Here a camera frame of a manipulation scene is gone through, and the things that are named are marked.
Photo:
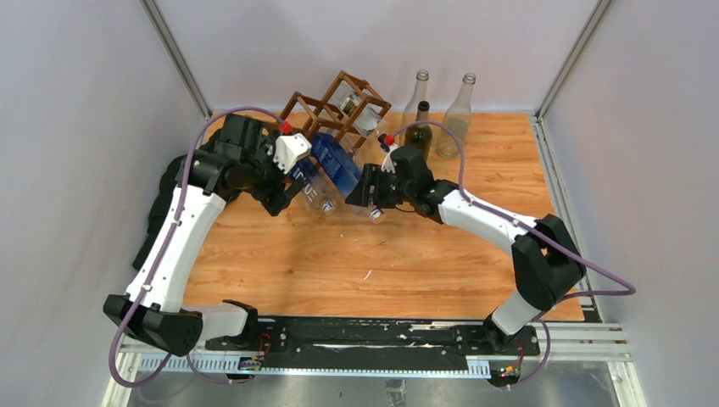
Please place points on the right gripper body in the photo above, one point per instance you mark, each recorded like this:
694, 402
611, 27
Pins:
387, 189

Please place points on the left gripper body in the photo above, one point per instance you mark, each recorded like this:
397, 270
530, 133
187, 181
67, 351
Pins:
264, 186

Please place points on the dark green wine bottle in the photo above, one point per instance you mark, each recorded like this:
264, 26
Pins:
420, 136

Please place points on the clear bottle with black label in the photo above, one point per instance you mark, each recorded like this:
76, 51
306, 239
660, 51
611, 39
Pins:
418, 94

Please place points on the brown wooden wine rack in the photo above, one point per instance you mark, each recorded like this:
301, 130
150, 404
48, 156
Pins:
322, 115

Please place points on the clear tall wine bottle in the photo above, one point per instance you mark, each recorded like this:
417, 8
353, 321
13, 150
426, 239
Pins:
457, 120

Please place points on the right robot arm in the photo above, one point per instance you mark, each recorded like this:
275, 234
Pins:
545, 259

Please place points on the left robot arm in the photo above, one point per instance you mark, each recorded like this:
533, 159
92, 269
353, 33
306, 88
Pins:
244, 155

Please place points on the blue bottle with BLUE text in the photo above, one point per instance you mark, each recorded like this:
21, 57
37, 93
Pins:
316, 192

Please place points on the black cloth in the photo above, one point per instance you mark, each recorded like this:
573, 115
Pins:
159, 209

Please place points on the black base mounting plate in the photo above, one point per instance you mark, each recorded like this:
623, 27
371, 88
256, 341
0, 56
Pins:
375, 344

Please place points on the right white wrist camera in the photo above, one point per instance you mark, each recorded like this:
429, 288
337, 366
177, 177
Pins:
388, 163

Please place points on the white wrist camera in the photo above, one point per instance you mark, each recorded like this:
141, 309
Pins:
290, 149
388, 163

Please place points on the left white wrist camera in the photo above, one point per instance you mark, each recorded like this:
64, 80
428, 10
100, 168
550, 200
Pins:
290, 149

